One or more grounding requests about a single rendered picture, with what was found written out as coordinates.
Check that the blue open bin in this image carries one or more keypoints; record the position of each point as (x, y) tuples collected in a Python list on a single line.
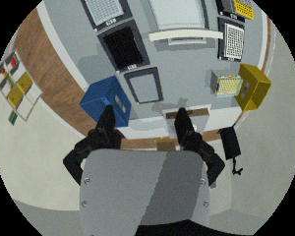
[(101, 93)]

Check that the yellow open-top bin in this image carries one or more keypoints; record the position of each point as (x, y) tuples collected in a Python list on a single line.
[(254, 88)]

